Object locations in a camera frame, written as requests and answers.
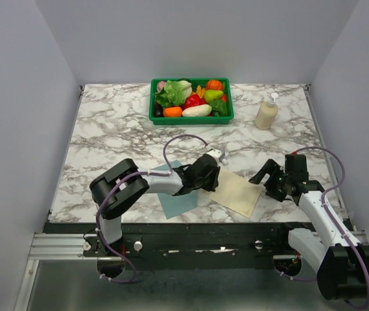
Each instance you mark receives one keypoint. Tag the orange carrot toy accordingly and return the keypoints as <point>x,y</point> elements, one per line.
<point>172,112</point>

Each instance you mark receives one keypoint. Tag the green lettuce toy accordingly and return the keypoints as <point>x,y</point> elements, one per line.
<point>173,93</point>

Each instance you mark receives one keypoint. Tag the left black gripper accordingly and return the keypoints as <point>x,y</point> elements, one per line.
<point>214,183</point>

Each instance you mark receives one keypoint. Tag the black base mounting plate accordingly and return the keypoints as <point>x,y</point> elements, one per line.
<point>206,246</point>

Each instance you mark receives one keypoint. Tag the blue-grey envelope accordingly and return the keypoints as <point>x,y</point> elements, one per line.
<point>176,205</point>

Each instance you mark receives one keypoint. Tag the white radish toy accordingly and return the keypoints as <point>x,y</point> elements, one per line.
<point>197,111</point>

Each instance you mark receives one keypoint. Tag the beige pump bottle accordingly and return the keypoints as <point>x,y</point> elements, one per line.
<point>267,112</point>

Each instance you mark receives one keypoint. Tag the orange pumpkin toy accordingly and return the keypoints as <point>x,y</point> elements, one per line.
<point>215,85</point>

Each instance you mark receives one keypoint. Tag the green pear toy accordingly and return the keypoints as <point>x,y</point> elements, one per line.
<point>210,95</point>

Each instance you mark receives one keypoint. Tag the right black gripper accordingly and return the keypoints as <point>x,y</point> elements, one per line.
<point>272,168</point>

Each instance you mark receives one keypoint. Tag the green pepper toy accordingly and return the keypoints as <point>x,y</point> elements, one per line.
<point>219,108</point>

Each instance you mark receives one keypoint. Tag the green plastic crate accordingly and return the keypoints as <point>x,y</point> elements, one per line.
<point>199,88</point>

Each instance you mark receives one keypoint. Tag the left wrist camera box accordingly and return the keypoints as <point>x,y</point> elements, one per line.
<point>217,154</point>

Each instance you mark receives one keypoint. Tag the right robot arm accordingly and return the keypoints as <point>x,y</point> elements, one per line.
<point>340,260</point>

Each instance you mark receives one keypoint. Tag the red pepper toy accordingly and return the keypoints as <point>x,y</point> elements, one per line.
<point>192,101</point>

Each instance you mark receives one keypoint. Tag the aluminium frame rail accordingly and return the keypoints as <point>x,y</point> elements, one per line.
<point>56,247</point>

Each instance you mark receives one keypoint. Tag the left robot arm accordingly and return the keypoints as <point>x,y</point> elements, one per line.
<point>116,190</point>

